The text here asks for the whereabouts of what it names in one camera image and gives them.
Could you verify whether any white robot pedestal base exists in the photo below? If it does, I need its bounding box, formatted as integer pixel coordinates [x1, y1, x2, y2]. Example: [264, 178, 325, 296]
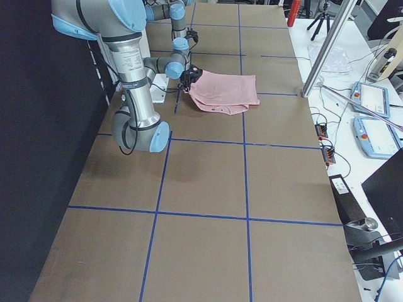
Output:
[138, 31, 169, 104]

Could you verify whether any black office chair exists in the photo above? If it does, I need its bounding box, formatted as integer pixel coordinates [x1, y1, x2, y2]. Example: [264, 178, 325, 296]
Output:
[367, 0, 402, 40]

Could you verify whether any blue teach pendant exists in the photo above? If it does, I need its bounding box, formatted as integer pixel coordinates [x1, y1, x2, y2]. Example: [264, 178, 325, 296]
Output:
[353, 116, 402, 160]
[351, 82, 390, 118]

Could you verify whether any near blue teach pendant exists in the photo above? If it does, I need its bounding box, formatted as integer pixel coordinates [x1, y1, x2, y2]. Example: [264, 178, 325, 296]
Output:
[353, 116, 402, 160]

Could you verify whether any far blue teach pendant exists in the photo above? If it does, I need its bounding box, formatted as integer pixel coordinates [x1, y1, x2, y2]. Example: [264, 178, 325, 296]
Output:
[351, 82, 390, 118]

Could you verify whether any near orange terminal block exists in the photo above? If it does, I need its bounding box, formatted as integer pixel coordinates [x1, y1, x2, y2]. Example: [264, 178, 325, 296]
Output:
[321, 145, 336, 167]

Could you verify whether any blue cable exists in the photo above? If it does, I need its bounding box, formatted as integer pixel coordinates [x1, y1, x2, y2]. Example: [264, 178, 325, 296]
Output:
[374, 251, 403, 302]

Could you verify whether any aluminium frame post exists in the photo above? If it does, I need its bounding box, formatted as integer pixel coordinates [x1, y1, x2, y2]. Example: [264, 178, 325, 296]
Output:
[301, 0, 356, 98]

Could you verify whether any orange terminal block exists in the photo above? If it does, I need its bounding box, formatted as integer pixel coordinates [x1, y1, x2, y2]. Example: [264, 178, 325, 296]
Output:
[321, 145, 336, 167]
[315, 123, 328, 140]

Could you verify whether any far orange terminal block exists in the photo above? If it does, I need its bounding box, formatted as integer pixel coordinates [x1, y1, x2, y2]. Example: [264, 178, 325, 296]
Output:
[315, 123, 328, 140]

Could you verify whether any black clamp metal knob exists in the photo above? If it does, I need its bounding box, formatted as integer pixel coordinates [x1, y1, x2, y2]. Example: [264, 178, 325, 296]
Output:
[343, 217, 402, 281]

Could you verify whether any pink Snoopy t-shirt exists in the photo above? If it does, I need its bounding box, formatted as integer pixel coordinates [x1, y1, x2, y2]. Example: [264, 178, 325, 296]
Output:
[188, 70, 260, 115]

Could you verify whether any black monitor corner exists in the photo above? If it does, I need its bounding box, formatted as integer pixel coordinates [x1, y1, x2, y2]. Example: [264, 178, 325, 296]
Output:
[361, 149, 402, 234]

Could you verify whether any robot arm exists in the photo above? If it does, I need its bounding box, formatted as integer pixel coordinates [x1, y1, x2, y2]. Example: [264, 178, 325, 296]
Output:
[145, 1, 199, 44]
[51, 1, 198, 152]

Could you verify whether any red cylinder object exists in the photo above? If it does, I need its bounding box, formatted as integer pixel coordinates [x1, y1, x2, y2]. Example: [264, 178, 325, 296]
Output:
[287, 0, 302, 27]

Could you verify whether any black box white label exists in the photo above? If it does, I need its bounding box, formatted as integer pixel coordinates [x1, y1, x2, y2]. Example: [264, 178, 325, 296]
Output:
[329, 174, 366, 225]

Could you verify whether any black camera tripod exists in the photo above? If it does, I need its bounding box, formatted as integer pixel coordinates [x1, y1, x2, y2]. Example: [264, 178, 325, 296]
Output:
[307, 1, 330, 41]

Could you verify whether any grey cardboard in plastic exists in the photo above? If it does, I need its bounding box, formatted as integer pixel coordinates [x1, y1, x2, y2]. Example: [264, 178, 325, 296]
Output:
[307, 44, 353, 74]

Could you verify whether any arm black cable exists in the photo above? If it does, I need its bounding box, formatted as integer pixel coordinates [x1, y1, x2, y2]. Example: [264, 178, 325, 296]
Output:
[150, 83, 185, 95]

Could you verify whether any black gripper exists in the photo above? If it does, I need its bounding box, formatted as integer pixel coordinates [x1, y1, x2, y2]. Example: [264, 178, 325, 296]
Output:
[185, 28, 199, 43]
[178, 64, 202, 90]

